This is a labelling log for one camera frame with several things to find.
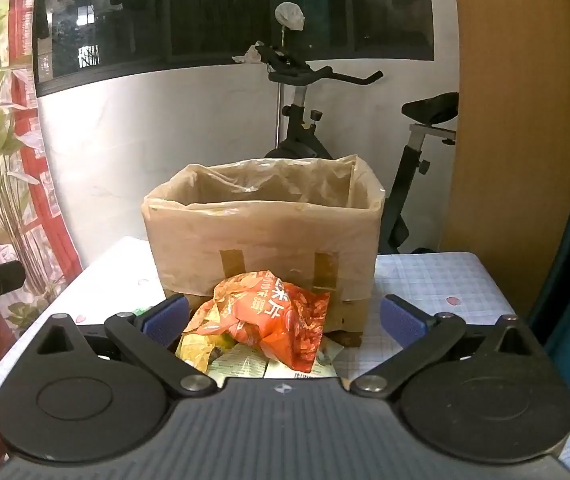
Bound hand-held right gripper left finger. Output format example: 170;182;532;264
37;294;217;398

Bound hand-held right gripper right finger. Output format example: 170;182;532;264
351;295;541;398

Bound yellow snack bag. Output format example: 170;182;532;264
175;299;238;375

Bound small green cake packet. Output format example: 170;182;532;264
209;340;347;380

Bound red snack bag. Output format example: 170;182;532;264
212;270;331;373

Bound cardboard box with plastic liner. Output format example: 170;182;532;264
142;155;386;348

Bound checked tablecloth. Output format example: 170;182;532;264
0;236;570;480

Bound black exercise bike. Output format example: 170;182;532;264
255;42;461;256

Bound wooden panel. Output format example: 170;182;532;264
438;0;570;318

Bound metal pole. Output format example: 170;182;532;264
275;25;287;152

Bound crumpled white plastic bag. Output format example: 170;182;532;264
232;44;267;66

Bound dark window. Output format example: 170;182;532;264
32;0;436;98

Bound white hanging plastic bag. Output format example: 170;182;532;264
275;2;307;32

